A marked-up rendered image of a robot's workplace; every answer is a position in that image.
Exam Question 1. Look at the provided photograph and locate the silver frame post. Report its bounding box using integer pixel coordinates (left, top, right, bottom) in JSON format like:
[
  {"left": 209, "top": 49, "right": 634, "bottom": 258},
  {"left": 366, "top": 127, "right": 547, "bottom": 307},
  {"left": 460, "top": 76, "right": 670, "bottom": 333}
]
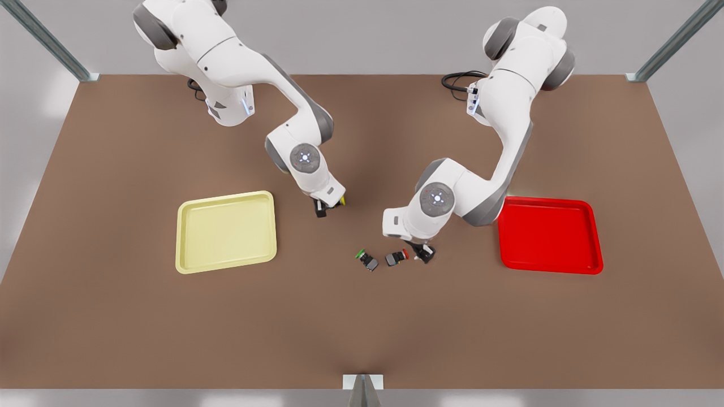
[
  {"left": 343, "top": 374, "right": 384, "bottom": 407},
  {"left": 0, "top": 0, "right": 100, "bottom": 83},
  {"left": 625, "top": 0, "right": 724, "bottom": 83}
]

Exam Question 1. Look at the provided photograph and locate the yellow tray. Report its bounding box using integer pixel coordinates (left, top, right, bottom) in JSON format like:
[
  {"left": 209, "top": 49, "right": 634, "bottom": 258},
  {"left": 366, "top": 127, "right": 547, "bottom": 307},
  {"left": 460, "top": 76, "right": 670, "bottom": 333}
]
[{"left": 175, "top": 190, "right": 278, "bottom": 275}]

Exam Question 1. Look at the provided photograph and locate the red tray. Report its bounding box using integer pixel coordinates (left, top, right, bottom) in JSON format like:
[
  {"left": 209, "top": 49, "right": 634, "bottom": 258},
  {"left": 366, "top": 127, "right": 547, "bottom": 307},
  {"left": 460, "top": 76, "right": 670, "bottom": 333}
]
[{"left": 497, "top": 196, "right": 604, "bottom": 275}]

